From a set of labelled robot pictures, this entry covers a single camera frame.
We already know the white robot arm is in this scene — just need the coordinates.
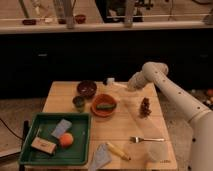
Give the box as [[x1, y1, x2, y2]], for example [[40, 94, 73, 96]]
[[127, 62, 213, 171]]

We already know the dark brown bowl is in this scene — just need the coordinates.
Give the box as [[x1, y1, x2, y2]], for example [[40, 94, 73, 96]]
[[77, 80, 97, 99]]

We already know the green tray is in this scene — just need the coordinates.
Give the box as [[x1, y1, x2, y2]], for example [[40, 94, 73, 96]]
[[19, 113, 91, 166]]

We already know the tan wooden block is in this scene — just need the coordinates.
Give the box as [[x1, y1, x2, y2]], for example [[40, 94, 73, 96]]
[[31, 137, 56, 154]]

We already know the dark grape bunch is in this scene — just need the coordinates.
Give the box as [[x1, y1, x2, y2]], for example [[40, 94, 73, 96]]
[[139, 97, 151, 118]]

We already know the white cup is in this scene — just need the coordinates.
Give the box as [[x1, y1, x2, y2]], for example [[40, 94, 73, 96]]
[[148, 142, 168, 163]]

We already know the green cucumber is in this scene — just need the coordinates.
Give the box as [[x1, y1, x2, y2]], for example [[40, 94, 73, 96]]
[[96, 104, 117, 110]]

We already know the silver fork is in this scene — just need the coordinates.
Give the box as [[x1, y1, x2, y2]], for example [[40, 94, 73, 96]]
[[129, 136, 165, 143]]

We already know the grey blue sponge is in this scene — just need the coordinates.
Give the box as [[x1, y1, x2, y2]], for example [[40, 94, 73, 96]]
[[51, 119, 72, 139]]

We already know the orange fruit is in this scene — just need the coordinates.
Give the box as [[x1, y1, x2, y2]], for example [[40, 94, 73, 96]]
[[59, 133, 74, 148]]

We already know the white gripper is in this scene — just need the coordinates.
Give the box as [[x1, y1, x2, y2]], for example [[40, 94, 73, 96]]
[[127, 72, 147, 91]]

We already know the wooden table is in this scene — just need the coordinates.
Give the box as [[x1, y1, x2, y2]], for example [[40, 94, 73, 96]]
[[24, 80, 179, 171]]

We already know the dark red dish on shelf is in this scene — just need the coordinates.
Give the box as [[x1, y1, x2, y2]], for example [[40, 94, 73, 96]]
[[22, 19, 36, 25]]

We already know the blue grey cloth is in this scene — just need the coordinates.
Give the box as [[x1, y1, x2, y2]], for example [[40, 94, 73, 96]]
[[88, 143, 112, 171]]

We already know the red bowl on shelf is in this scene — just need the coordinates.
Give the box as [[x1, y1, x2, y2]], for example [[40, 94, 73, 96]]
[[75, 14, 86, 24]]

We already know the orange plate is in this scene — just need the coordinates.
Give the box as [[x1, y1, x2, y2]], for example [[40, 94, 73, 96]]
[[91, 94, 117, 117]]

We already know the small green cup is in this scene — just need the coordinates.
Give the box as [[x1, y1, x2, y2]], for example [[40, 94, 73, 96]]
[[72, 96, 85, 112]]

